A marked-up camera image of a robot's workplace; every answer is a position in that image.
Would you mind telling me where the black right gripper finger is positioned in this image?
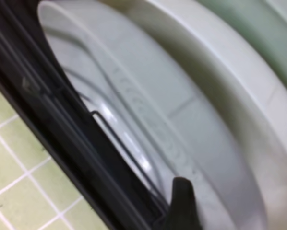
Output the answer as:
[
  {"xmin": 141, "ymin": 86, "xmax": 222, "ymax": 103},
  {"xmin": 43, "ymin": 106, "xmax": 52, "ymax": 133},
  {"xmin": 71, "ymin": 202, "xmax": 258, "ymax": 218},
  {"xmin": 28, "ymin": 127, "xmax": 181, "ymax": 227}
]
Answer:
[{"xmin": 161, "ymin": 177, "xmax": 203, "ymax": 230}]

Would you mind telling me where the grey plate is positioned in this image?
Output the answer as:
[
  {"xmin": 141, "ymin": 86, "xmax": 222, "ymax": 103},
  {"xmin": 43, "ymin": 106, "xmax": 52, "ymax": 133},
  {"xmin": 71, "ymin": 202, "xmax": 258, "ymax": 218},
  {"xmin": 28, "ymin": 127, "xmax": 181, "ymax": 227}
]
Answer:
[{"xmin": 37, "ymin": 0, "xmax": 267, "ymax": 230}]

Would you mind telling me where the white plate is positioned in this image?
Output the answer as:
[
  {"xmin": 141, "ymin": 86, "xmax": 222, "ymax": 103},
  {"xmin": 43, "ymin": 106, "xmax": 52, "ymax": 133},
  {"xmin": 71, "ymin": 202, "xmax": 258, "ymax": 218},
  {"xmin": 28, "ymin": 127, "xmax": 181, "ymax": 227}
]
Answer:
[{"xmin": 142, "ymin": 0, "xmax": 287, "ymax": 230}]

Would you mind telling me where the green plate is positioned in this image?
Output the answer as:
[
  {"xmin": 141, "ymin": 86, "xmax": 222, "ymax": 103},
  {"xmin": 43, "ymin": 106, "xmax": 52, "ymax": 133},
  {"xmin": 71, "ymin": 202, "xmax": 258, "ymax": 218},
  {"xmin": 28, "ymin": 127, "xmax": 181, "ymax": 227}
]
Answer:
[{"xmin": 200, "ymin": 0, "xmax": 287, "ymax": 88}]

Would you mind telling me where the black drip tray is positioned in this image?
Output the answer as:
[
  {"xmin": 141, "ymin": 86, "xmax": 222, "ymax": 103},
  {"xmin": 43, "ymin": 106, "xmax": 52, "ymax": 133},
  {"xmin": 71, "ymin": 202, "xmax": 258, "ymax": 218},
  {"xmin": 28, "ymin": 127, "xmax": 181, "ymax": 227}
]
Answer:
[{"xmin": 0, "ymin": 0, "xmax": 163, "ymax": 230}]

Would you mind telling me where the black wire dish rack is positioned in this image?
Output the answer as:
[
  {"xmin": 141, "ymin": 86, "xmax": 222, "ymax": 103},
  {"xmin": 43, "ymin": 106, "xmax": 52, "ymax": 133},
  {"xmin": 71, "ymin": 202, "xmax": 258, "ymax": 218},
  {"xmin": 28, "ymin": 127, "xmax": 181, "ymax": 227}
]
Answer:
[{"xmin": 0, "ymin": 0, "xmax": 173, "ymax": 230}]

